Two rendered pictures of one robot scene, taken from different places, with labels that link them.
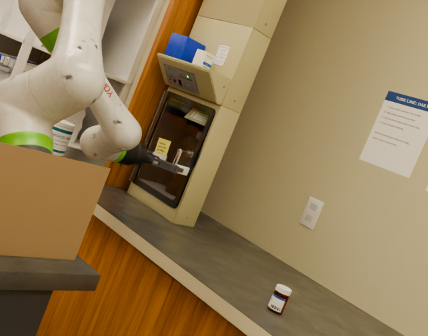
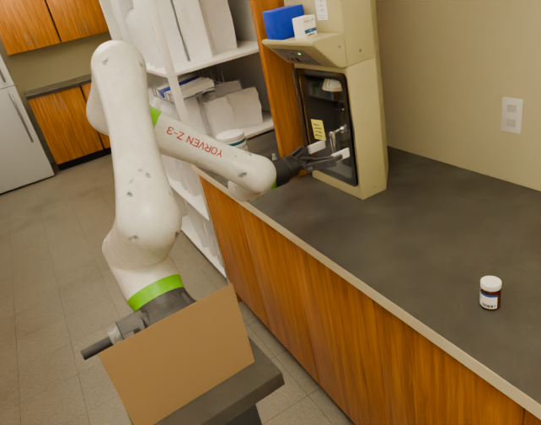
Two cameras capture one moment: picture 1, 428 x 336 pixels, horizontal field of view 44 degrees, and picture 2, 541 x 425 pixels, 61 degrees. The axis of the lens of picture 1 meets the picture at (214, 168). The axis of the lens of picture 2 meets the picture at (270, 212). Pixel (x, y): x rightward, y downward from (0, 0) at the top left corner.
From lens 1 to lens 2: 65 cm
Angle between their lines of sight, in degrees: 31
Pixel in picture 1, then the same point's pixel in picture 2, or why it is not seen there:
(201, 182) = (370, 148)
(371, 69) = not seen: outside the picture
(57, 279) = (239, 404)
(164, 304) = (376, 314)
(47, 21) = not seen: hidden behind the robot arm
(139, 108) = (279, 99)
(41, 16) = not seen: hidden behind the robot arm
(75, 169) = (197, 310)
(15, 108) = (122, 270)
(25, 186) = (161, 355)
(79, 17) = (120, 147)
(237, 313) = (441, 340)
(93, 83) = (159, 227)
